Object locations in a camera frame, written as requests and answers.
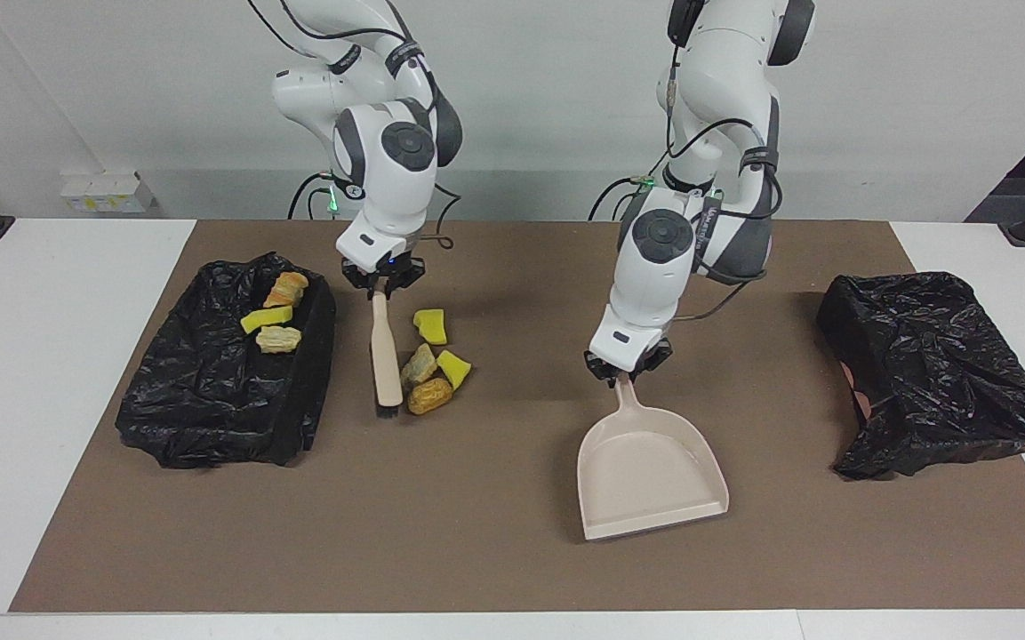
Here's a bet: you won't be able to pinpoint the black base cables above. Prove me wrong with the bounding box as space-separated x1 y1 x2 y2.
287 172 335 221
589 151 669 221

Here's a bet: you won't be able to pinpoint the right black plastic bag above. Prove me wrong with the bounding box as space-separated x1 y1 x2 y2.
816 272 1025 481

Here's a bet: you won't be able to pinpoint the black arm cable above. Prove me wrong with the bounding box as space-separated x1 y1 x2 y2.
665 53 784 323
248 0 460 252

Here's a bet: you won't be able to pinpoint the black right base cables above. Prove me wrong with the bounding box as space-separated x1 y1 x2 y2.
287 172 335 221

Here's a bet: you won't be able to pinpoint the black left base cables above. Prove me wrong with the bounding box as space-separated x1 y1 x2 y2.
589 151 669 221

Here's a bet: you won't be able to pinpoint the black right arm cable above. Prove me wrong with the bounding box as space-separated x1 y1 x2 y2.
248 0 460 252

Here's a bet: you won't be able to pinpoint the black plastic bag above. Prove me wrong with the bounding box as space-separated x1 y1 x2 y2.
115 252 337 469
816 272 1025 481

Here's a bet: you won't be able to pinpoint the yellow sponge piece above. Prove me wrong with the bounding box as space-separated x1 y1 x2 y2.
436 350 472 390
412 308 448 346
240 305 294 335

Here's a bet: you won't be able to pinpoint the left black plastic bag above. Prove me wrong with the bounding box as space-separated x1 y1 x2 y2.
115 252 337 469

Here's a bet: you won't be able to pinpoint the white wall socket boxes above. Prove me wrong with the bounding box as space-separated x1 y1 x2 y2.
59 171 157 214

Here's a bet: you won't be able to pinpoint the pale trash lump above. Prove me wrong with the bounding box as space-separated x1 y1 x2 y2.
399 343 438 392
256 325 303 355

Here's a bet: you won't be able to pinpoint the beige hand brush black bristles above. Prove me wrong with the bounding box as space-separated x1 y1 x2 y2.
370 292 404 419

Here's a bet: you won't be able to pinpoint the orange striped bread toy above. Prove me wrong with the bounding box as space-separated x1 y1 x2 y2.
265 271 310 309

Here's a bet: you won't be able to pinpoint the beige plastic dustpan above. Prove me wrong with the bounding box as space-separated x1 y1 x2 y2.
576 373 731 541

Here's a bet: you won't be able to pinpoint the brown table mat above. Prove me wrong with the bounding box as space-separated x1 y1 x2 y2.
8 220 1025 614

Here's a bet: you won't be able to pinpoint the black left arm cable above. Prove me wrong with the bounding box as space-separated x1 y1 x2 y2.
665 53 784 323

